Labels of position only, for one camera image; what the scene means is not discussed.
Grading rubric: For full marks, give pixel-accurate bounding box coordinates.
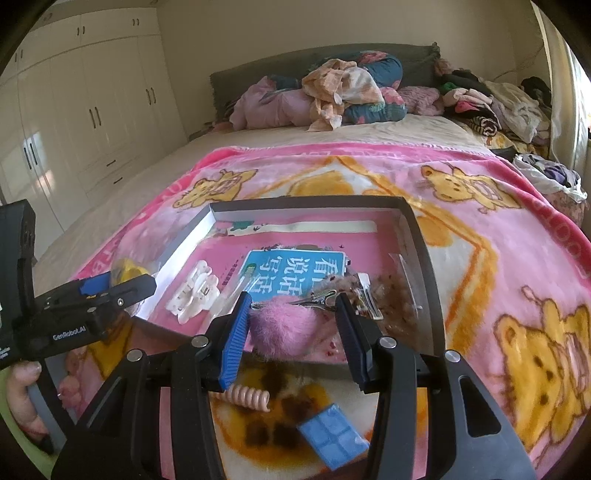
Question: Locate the long clear plastic bag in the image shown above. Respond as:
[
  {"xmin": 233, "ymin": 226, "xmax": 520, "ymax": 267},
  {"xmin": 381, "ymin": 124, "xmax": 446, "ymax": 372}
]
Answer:
[{"xmin": 388, "ymin": 251, "xmax": 423, "ymax": 315}]

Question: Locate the pile of clothes on bed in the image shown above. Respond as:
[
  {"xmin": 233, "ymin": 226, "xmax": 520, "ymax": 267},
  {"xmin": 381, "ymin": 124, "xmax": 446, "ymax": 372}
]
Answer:
[
  {"xmin": 210, "ymin": 42, "xmax": 441, "ymax": 132},
  {"xmin": 277, "ymin": 51, "xmax": 409, "ymax": 125}
]

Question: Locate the light curtain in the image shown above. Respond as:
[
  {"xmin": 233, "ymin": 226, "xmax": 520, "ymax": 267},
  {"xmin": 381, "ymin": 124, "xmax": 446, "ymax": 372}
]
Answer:
[{"xmin": 540, "ymin": 18, "xmax": 589, "ymax": 176}]

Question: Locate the floral fabric bin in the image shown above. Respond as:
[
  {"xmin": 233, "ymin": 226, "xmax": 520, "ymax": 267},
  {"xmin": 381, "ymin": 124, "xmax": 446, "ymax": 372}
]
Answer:
[{"xmin": 545, "ymin": 189, "xmax": 589, "ymax": 222}]

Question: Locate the pink fuzzy garment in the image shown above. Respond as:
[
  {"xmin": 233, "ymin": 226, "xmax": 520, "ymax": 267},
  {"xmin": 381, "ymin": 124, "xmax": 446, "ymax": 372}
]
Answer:
[{"xmin": 397, "ymin": 85, "xmax": 444, "ymax": 116}]

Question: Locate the pile of folded clothes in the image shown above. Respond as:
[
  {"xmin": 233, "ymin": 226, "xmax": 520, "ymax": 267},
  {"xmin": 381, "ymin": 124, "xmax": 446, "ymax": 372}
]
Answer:
[{"xmin": 434, "ymin": 58, "xmax": 555, "ymax": 144}]

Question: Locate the white wardrobe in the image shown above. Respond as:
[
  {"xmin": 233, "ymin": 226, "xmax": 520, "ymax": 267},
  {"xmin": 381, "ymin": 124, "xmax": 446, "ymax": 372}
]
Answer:
[{"xmin": 0, "ymin": 4, "xmax": 190, "ymax": 259}]

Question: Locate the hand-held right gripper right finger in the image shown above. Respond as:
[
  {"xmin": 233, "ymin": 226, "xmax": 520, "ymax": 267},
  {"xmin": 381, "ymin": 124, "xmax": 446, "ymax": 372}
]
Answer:
[{"xmin": 335, "ymin": 293, "xmax": 539, "ymax": 480}]

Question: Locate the pink pompom hair clip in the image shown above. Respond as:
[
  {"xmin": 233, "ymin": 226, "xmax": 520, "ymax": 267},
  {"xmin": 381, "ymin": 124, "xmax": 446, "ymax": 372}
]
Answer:
[{"xmin": 248, "ymin": 288, "xmax": 345, "ymax": 358}]

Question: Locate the pink book with blue label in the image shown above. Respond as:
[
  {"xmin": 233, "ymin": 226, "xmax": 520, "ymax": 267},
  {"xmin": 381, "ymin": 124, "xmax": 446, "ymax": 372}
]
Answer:
[{"xmin": 152, "ymin": 220, "xmax": 407, "ymax": 365}]

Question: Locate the peach floral garment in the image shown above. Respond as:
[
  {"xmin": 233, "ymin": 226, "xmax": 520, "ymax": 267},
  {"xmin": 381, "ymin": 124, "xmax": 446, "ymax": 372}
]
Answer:
[{"xmin": 301, "ymin": 58, "xmax": 386, "ymax": 132}]

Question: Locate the pink quilted bundle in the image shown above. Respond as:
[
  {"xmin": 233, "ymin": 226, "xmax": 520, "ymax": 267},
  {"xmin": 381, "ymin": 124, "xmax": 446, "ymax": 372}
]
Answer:
[{"xmin": 228, "ymin": 76, "xmax": 319, "ymax": 131}]

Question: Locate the white bag of clothes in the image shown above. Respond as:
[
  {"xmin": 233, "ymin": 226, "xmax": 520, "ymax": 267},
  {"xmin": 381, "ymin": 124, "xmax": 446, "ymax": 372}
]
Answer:
[{"xmin": 512, "ymin": 154, "xmax": 587, "ymax": 204}]

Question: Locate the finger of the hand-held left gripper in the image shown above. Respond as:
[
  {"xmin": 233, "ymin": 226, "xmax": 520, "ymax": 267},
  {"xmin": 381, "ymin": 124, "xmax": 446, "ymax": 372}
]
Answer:
[
  {"xmin": 78, "ymin": 272, "xmax": 114, "ymax": 296},
  {"xmin": 44, "ymin": 273, "xmax": 158, "ymax": 319}
]

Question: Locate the yellow hair ring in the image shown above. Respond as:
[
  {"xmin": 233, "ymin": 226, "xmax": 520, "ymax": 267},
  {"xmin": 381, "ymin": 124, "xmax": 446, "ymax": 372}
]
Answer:
[{"xmin": 113, "ymin": 258, "xmax": 146, "ymax": 283}]

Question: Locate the person's left hand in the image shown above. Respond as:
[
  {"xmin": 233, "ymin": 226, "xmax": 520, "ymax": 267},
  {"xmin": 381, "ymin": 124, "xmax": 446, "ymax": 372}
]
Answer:
[{"xmin": 7, "ymin": 360, "xmax": 49, "ymax": 440}]

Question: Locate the pink spiral hair tie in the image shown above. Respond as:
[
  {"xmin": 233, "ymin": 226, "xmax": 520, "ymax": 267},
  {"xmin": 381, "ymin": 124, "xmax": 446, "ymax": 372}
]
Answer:
[{"xmin": 224, "ymin": 383, "xmax": 271, "ymax": 412}]

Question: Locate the large white hair claw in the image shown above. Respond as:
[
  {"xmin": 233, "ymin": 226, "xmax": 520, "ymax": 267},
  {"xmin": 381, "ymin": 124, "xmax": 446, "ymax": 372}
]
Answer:
[{"xmin": 165, "ymin": 260, "xmax": 222, "ymax": 324}]

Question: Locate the shallow cardboard box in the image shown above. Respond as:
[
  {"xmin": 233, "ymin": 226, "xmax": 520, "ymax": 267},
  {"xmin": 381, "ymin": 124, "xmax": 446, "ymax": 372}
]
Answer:
[{"xmin": 69, "ymin": 195, "xmax": 446, "ymax": 365}]

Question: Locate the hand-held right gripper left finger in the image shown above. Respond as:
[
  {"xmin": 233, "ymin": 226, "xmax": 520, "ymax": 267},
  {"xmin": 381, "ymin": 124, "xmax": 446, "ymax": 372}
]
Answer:
[{"xmin": 51, "ymin": 292, "xmax": 252, "ymax": 480}]

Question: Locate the pink bear printed blanket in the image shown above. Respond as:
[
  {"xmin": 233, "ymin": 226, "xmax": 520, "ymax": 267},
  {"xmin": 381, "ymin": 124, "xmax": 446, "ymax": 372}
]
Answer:
[{"xmin": 60, "ymin": 145, "xmax": 591, "ymax": 480}]

